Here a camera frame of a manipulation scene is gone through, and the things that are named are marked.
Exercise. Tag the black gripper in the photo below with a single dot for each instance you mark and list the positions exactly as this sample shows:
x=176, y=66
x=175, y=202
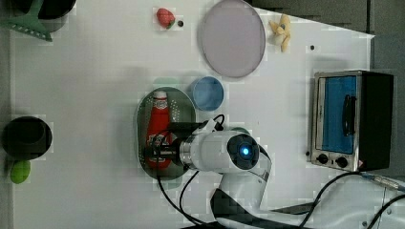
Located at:
x=181, y=131

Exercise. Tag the red plush ketchup bottle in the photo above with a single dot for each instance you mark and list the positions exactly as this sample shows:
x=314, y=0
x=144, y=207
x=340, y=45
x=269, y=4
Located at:
x=158, y=122

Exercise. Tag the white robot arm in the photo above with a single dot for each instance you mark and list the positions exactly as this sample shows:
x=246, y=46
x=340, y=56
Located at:
x=244, y=166

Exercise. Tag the grey-green oval strainer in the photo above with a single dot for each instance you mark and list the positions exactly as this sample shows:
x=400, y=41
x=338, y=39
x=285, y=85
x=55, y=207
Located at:
x=180, y=109

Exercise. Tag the blue bowl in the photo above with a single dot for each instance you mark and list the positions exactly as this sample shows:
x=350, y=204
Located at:
x=207, y=93

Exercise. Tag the green bowl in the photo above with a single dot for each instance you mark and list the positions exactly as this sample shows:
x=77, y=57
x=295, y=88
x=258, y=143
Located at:
x=240, y=129

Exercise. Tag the lilac round plate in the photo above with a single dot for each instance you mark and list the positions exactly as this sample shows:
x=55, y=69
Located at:
x=233, y=38

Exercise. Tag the strawberry toy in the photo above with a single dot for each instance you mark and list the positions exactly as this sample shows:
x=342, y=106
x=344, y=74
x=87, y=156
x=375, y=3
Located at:
x=166, y=18

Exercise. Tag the black cup lower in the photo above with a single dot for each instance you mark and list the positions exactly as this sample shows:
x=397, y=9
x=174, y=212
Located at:
x=27, y=138

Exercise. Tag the black cup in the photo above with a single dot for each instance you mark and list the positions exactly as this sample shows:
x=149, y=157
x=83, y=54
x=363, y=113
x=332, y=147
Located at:
x=27, y=138
x=53, y=13

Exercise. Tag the green cylinder toy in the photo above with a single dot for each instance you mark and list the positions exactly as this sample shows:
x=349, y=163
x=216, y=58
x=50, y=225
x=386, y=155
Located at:
x=20, y=171

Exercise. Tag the peeled banana toy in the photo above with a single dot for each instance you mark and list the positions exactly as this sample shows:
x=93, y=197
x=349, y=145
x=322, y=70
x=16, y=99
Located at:
x=281, y=32

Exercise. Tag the black cup upper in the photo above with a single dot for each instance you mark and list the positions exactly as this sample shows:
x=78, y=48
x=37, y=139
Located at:
x=53, y=13

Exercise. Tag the green slotted spatula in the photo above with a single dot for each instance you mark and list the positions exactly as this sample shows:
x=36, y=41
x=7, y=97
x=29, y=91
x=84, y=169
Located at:
x=29, y=23

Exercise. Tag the black toaster oven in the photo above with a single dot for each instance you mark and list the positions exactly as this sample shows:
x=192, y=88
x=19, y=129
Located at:
x=352, y=120

